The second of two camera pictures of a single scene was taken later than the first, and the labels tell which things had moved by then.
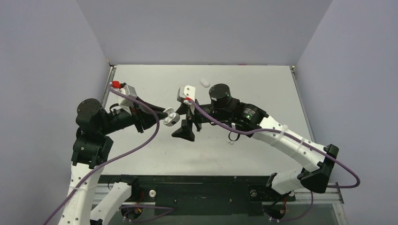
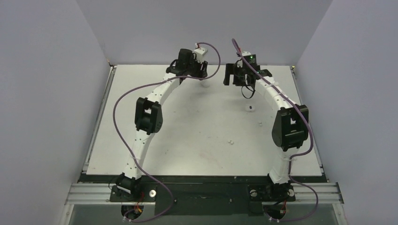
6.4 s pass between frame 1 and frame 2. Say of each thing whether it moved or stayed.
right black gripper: moved
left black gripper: moved
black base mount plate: stayed
